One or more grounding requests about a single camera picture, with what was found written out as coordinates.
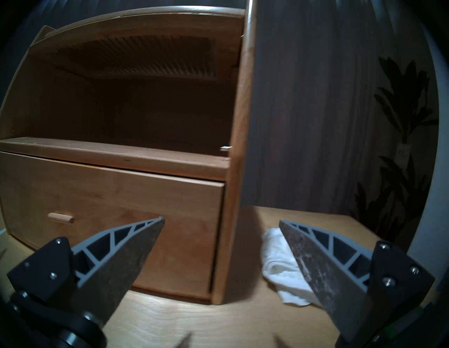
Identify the pleated curtain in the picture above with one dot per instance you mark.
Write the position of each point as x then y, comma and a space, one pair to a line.
315, 105

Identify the wooden door ribbed glass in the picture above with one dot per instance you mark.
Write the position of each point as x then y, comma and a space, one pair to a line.
140, 56

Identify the wooden drawer with knob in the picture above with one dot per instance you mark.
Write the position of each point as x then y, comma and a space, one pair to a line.
105, 196

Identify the white plant tag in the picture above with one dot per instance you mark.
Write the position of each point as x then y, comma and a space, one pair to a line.
402, 153

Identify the wooden cabinet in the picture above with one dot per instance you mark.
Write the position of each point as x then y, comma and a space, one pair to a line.
105, 115

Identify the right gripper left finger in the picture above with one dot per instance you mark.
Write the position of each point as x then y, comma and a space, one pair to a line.
112, 266

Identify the tall dark leafy plant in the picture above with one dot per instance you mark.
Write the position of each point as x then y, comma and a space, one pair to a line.
403, 105

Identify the white pants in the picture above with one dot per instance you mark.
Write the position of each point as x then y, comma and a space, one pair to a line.
280, 266

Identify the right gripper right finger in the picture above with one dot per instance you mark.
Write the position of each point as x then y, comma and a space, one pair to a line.
333, 277

